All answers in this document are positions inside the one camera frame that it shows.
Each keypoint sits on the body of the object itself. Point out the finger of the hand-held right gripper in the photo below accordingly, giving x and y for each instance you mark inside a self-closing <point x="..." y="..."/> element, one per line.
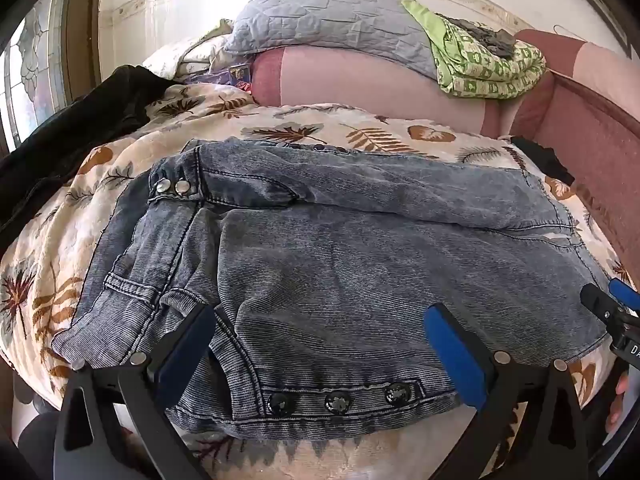
<point x="625" y="291"/>
<point x="595" y="301"/>

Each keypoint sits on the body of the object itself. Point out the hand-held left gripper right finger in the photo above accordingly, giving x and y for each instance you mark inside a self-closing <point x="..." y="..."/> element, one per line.
<point x="452" y="350"/>

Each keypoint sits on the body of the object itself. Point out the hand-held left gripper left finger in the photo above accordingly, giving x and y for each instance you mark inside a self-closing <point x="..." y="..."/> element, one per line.
<point x="187" y="347"/>

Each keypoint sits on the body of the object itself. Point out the blue denim pants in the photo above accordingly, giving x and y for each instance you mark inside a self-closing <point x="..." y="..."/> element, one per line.
<point x="350" y="260"/>

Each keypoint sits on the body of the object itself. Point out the person's right hand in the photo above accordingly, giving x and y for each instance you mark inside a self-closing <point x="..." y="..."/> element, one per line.
<point x="620" y="400"/>

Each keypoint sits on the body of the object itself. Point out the small black cloth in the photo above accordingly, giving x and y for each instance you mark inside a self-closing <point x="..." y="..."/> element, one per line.
<point x="550" y="160"/>

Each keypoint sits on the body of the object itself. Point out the leaf print blanket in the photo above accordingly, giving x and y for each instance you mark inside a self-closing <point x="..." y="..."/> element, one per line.
<point x="350" y="130"/>

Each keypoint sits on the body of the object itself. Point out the green printed cloth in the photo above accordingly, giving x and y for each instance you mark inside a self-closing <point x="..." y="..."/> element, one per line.
<point x="475" y="67"/>

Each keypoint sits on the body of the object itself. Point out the purple packet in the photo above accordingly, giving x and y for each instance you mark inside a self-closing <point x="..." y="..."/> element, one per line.
<point x="225" y="76"/>

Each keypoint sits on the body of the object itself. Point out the dark grey cloth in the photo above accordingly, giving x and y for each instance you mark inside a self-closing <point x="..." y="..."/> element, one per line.
<point x="485" y="35"/>

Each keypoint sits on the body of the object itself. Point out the white folded cloth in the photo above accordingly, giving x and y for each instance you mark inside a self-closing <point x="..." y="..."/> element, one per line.
<point x="195" y="57"/>

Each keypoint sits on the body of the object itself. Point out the patterned glass window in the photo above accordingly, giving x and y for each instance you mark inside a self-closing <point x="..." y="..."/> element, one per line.
<point x="30" y="70"/>

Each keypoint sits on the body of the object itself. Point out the grey quilted pillow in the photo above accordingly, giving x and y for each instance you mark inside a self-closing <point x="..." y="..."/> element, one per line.
<point x="325" y="20"/>

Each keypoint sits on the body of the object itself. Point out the dark wall frame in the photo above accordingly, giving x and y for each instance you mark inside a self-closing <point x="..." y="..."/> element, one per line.
<point x="600" y="7"/>

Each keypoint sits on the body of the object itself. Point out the wooden window frame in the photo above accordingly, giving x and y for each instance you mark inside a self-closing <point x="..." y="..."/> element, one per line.
<point x="82" y="30"/>

